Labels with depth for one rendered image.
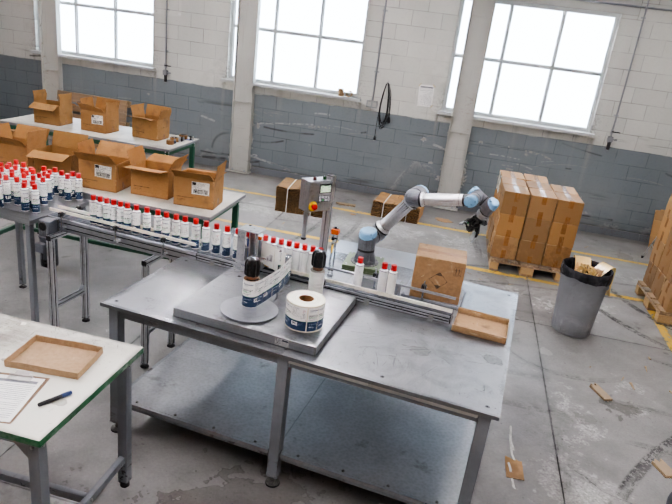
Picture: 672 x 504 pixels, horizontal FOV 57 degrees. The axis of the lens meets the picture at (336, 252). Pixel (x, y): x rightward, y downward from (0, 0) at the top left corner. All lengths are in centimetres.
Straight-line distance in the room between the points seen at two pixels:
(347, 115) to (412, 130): 97
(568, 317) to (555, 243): 138
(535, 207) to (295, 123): 403
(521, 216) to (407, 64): 309
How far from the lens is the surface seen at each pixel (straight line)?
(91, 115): 795
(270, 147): 949
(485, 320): 373
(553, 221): 690
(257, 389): 387
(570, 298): 573
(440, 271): 372
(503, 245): 693
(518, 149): 898
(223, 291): 350
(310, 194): 361
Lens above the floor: 238
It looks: 21 degrees down
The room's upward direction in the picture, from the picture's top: 7 degrees clockwise
